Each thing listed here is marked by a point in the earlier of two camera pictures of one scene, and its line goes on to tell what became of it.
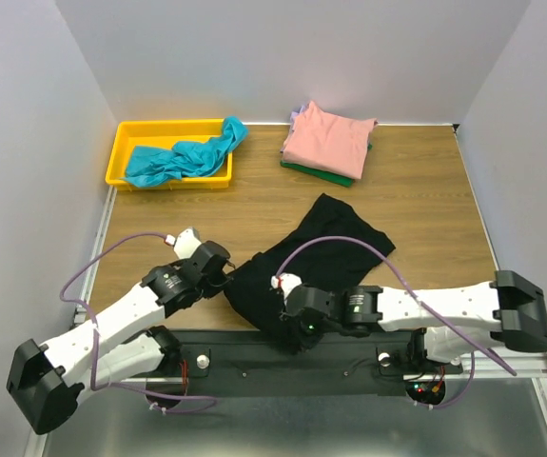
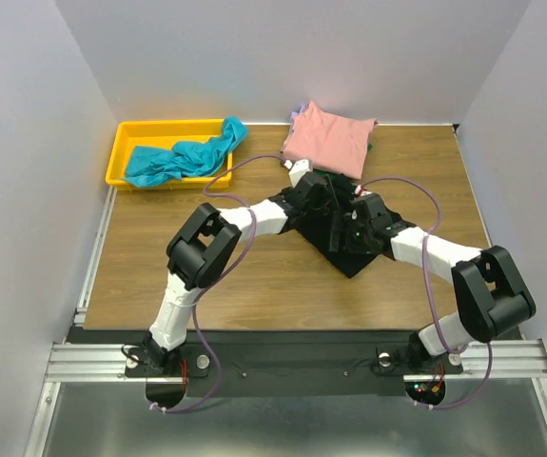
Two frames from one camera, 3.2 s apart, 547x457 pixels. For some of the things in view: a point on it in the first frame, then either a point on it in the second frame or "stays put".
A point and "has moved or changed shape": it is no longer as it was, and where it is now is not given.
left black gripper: [222, 281] to [324, 207]
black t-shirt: [332, 265] has moved or changed shape
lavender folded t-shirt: [295, 113] stays put
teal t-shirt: [151, 166] stays put
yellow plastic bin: [160, 133] stays put
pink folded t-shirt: [332, 144] stays put
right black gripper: [290, 311] to [345, 233]
